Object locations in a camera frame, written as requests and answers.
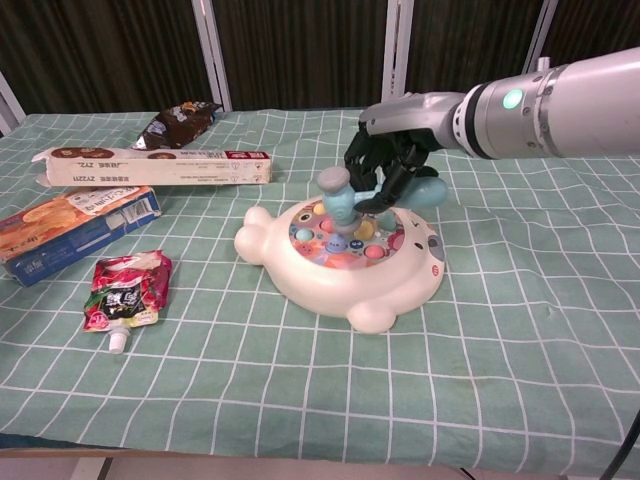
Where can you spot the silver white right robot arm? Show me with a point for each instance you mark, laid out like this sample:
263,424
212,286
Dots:
575,110

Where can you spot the green checked tablecloth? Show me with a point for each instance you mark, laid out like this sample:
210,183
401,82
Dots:
450,375

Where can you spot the dark brown snack bag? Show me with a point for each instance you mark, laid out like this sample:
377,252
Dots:
175,125

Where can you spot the long white cookie box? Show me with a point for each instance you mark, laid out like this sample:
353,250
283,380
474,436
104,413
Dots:
150,172

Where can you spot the light blue toy hammer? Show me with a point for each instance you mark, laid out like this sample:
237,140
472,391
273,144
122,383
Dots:
340,200

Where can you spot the orange blue cracker box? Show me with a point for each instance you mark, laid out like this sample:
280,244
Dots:
65,235

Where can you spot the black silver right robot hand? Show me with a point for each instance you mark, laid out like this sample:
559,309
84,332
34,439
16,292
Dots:
410,112

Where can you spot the white whack-a-mole toy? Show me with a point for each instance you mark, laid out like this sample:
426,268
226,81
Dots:
320,285

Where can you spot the dark white-framed partition screen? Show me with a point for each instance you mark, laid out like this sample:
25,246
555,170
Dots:
300,50

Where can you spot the red spouted drink pouch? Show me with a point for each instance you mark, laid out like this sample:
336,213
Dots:
125,295

